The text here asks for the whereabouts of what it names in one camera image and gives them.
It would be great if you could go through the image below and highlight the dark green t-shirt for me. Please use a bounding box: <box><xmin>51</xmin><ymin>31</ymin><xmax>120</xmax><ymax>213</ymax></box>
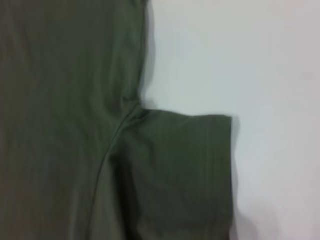
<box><xmin>0</xmin><ymin>0</ymin><xmax>238</xmax><ymax>240</ymax></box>

